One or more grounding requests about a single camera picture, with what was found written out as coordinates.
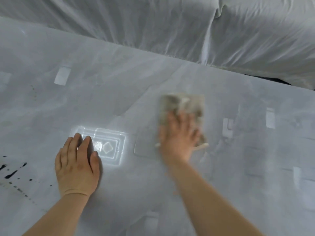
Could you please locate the beige cleaning cloth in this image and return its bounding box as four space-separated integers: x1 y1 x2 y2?
155 93 209 151

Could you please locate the person's right forearm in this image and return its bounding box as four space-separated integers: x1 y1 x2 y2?
166 159 265 236

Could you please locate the sofa with white cover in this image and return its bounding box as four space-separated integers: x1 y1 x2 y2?
0 0 315 91

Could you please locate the person's left forearm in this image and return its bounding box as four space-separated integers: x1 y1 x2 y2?
22 193 90 236

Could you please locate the grey marble table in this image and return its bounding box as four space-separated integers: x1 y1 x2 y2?
0 16 315 236

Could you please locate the person's right hand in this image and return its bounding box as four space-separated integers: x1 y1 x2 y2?
158 111 201 166

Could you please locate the person's left hand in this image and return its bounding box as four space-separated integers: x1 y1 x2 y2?
54 133 100 197

